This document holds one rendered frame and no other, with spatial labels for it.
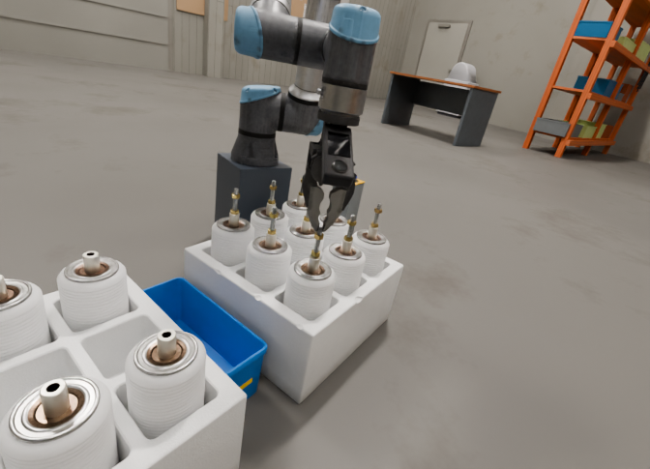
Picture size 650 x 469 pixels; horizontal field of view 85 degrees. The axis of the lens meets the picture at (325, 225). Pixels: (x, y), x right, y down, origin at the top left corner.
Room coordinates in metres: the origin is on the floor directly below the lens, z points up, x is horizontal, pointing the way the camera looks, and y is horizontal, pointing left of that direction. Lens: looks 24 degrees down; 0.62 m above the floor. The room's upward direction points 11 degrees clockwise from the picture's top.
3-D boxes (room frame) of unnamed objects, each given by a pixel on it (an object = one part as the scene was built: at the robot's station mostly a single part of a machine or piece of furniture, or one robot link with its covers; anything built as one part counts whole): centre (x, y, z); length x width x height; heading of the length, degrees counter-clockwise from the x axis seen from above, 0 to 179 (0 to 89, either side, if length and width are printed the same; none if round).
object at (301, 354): (0.76, 0.04, 0.09); 0.39 x 0.39 x 0.18; 57
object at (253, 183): (1.12, 0.26, 0.15); 0.18 x 0.18 x 0.30; 41
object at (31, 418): (0.24, 0.24, 0.25); 0.08 x 0.08 x 0.01
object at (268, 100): (1.12, 0.26, 0.47); 0.13 x 0.12 x 0.14; 103
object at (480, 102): (5.04, -1.16, 0.34); 1.28 x 0.66 x 0.69; 43
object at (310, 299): (0.60, 0.01, 0.16); 0.10 x 0.10 x 0.18
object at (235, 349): (0.55, 0.21, 0.06); 0.30 x 0.11 x 0.12; 56
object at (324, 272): (0.60, 0.01, 0.25); 0.08 x 0.08 x 0.01
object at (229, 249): (0.73, 0.21, 0.16); 0.10 x 0.10 x 0.18
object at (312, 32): (0.71, 0.05, 0.65); 0.11 x 0.11 x 0.08; 13
